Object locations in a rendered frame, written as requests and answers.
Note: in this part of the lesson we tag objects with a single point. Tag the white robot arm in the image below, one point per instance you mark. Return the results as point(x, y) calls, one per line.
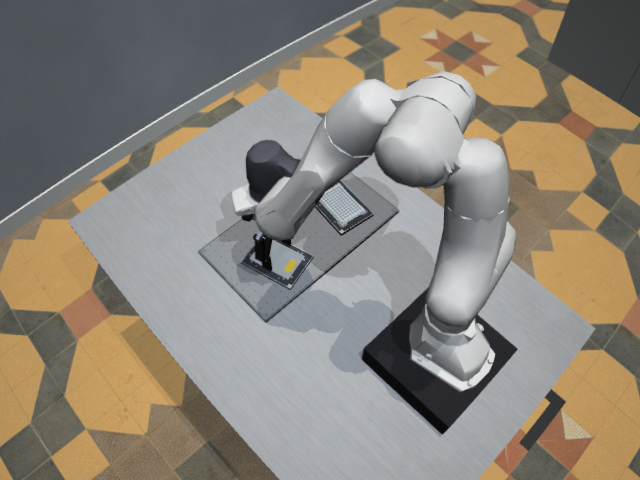
point(419, 145)

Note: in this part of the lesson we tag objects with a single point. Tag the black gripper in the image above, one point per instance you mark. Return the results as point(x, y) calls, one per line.
point(262, 249)

